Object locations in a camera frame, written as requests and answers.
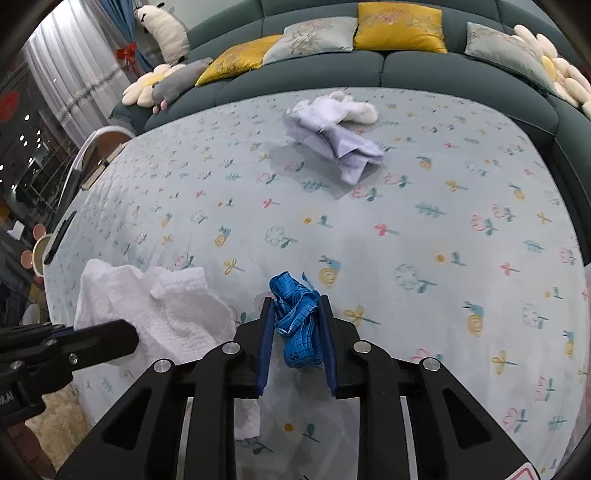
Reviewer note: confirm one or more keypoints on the red bow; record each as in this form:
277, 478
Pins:
127, 54

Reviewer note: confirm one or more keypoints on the yellow embroidered cushion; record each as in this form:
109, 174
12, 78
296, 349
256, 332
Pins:
399, 27
235, 60

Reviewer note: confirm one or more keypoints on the blue measuring tape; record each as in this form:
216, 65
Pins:
295, 323

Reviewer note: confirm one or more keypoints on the white flower cushion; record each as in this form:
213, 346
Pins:
563, 69
141, 90

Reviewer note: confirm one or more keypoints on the cream fluffy rug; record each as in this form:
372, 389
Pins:
60, 429

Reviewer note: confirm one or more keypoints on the floral print tablecloth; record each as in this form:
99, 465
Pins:
415, 230

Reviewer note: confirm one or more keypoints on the blue curtain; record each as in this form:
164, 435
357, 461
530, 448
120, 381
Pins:
134, 21

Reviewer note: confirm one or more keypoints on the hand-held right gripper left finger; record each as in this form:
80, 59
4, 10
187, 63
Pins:
264, 355

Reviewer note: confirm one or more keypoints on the grey blue embroidered cushion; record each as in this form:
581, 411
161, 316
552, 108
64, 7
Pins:
314, 39
508, 55

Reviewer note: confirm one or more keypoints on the white paper towel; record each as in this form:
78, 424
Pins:
175, 314

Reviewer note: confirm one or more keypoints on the white sheer curtain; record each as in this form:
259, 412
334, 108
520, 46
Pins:
69, 69

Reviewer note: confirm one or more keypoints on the black flat device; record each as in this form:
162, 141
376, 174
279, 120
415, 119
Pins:
59, 240

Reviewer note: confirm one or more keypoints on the white plush toy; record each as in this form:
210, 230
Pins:
166, 32

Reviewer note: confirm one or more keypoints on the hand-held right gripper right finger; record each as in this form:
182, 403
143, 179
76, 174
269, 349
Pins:
328, 355

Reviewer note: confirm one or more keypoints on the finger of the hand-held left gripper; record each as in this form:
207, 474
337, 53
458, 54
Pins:
41, 329
101, 340

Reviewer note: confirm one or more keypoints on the dark green sofa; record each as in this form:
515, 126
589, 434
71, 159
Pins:
415, 69

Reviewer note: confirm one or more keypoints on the grey mouse plush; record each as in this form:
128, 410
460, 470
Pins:
180, 83

